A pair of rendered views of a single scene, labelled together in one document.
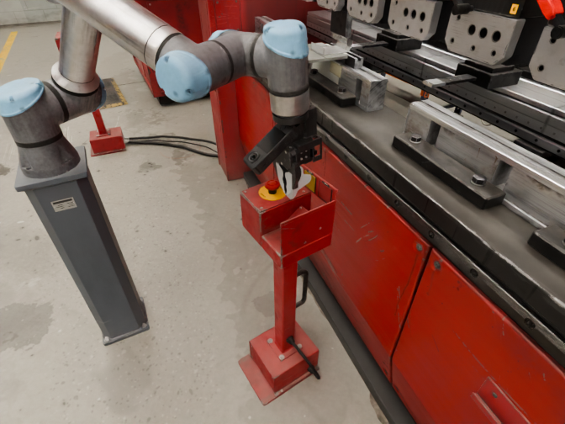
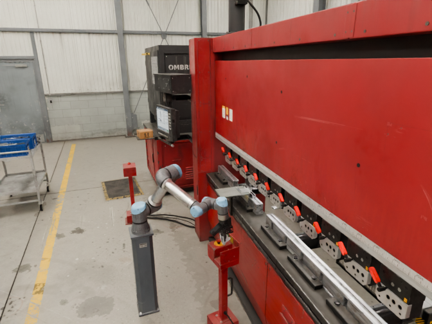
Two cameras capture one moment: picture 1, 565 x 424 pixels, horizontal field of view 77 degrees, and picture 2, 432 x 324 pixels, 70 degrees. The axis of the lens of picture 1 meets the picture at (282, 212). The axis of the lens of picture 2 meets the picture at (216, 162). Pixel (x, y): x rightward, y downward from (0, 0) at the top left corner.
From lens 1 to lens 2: 1.48 m
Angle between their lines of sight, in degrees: 21
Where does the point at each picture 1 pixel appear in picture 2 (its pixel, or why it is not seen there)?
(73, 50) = (159, 195)
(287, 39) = (222, 202)
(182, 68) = (197, 210)
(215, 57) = (204, 206)
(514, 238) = (285, 257)
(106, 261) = (150, 270)
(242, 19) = (212, 166)
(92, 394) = not seen: outside the picture
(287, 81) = (222, 211)
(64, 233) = (139, 256)
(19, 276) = (96, 284)
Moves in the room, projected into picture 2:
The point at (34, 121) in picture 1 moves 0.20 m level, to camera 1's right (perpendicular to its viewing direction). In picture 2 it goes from (142, 216) to (167, 216)
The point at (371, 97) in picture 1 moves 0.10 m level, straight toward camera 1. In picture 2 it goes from (257, 209) to (254, 215)
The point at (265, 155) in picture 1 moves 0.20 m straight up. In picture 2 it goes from (215, 231) to (215, 204)
